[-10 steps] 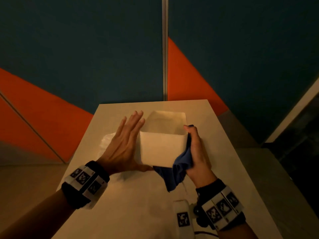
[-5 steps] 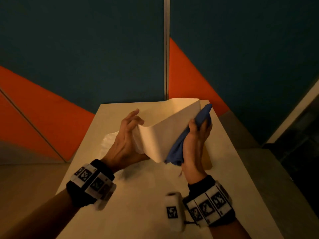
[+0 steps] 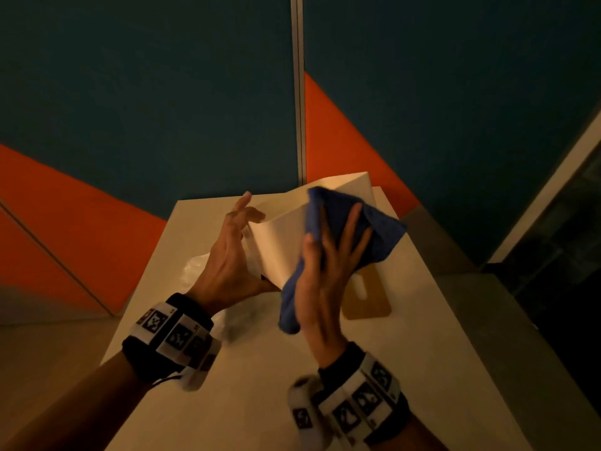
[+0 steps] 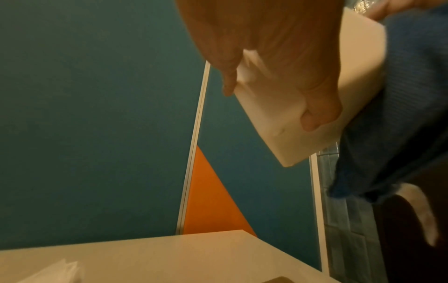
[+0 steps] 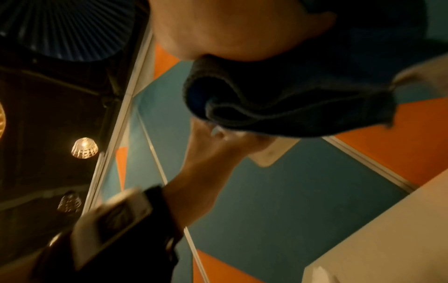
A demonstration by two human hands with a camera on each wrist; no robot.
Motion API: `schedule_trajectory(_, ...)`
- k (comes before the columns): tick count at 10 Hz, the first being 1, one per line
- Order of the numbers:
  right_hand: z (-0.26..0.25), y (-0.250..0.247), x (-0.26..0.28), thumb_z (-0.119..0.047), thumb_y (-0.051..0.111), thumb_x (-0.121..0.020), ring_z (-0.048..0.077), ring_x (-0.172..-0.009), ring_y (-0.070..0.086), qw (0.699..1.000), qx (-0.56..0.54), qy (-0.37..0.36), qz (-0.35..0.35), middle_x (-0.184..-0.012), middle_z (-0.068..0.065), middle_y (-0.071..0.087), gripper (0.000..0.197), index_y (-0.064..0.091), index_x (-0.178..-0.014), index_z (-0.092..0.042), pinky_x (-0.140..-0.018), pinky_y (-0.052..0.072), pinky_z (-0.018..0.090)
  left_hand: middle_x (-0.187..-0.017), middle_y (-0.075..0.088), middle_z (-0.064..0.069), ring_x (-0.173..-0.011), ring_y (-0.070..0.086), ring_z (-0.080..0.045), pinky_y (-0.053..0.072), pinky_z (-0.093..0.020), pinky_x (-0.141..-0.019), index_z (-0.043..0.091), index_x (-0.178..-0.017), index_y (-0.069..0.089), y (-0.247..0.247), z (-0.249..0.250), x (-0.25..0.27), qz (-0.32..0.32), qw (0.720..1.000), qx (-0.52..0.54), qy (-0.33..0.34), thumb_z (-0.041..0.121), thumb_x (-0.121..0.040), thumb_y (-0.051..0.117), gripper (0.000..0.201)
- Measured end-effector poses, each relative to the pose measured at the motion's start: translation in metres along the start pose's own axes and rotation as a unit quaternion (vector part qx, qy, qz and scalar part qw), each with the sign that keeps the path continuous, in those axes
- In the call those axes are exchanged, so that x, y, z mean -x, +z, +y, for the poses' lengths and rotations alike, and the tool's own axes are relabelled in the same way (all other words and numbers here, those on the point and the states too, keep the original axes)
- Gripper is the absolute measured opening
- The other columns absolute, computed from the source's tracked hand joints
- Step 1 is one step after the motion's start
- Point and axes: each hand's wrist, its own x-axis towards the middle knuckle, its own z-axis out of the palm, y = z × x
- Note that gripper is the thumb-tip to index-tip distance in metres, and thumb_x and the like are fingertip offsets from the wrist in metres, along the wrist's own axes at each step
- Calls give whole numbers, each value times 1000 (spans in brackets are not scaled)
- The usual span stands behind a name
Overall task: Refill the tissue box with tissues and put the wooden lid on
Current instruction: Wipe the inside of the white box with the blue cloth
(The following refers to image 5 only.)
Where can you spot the unlit woven pendant lamp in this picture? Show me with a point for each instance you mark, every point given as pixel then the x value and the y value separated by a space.
pixel 70 201

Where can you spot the lit woven pendant lamp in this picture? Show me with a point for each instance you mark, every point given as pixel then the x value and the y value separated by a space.
pixel 84 147

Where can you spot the blue cleaning cloth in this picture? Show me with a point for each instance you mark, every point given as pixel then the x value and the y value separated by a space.
pixel 297 96

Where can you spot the large pleated round ceiling lamp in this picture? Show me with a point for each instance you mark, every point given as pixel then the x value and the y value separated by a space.
pixel 70 30

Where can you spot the person's left hand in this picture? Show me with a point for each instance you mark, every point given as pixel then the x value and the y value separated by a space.
pixel 210 165

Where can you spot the black left wristband with markers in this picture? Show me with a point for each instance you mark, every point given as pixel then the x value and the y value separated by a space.
pixel 115 229

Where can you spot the person's right hand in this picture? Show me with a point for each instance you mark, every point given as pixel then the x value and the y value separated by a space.
pixel 238 30

